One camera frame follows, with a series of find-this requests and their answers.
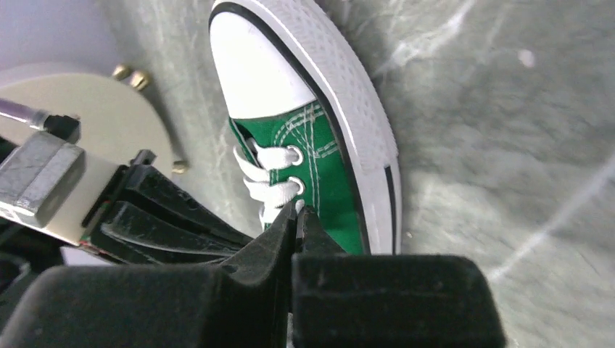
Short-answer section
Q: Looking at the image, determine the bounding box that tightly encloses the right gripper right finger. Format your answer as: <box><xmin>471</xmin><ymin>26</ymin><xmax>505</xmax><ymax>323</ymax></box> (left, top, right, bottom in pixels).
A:
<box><xmin>293</xmin><ymin>207</ymin><xmax>505</xmax><ymax>347</ymax></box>

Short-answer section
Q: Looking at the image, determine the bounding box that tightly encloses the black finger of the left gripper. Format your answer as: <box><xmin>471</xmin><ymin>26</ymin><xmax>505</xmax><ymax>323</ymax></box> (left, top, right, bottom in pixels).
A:
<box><xmin>117</xmin><ymin>165</ymin><xmax>252</xmax><ymax>247</ymax></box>
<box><xmin>79</xmin><ymin>201</ymin><xmax>245</xmax><ymax>265</ymax></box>

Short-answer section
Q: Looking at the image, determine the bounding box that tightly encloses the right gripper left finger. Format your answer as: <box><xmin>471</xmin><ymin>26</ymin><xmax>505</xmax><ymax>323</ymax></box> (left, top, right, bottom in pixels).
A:
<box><xmin>1</xmin><ymin>207</ymin><xmax>297</xmax><ymax>347</ymax></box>

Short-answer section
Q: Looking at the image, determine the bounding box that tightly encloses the white shoelace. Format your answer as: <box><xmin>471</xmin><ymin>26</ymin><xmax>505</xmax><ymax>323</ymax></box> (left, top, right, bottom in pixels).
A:
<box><xmin>233</xmin><ymin>138</ymin><xmax>306</xmax><ymax>229</ymax></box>

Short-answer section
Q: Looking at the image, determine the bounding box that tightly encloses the green canvas sneaker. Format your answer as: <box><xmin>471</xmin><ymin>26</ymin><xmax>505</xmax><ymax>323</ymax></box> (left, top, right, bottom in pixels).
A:
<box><xmin>209</xmin><ymin>1</ymin><xmax>402</xmax><ymax>254</ymax></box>

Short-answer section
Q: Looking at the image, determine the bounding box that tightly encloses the cream cylindrical container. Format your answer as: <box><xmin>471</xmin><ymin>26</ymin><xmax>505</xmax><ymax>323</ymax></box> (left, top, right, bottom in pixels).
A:
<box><xmin>1</xmin><ymin>62</ymin><xmax>189</xmax><ymax>176</ymax></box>

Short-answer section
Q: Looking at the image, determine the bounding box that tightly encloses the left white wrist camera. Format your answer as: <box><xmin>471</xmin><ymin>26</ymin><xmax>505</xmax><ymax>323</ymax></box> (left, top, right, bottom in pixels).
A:
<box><xmin>1</xmin><ymin>132</ymin><xmax>119</xmax><ymax>246</ymax></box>

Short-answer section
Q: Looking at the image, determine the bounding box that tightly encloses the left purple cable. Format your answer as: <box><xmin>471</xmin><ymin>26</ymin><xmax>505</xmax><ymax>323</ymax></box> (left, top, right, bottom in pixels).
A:
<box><xmin>0</xmin><ymin>97</ymin><xmax>51</xmax><ymax>131</ymax></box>

